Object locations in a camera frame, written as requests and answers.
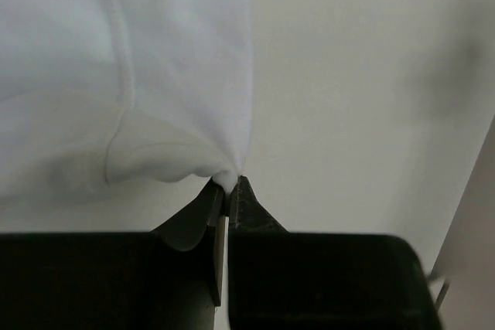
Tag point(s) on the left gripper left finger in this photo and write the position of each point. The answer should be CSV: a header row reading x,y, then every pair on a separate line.
x,y
167,278

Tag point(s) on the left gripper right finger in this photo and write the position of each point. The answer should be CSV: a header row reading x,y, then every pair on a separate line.
x,y
279,279

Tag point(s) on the white skirt cloth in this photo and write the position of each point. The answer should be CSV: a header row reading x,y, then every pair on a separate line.
x,y
100,92

